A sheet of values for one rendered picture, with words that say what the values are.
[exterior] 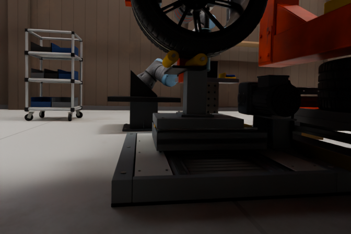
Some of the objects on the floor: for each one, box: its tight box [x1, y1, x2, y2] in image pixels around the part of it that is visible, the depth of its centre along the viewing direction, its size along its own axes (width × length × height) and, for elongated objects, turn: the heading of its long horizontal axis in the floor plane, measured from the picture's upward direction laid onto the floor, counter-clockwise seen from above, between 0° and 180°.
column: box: [206, 82, 219, 113], centre depth 169 cm, size 10×10×42 cm
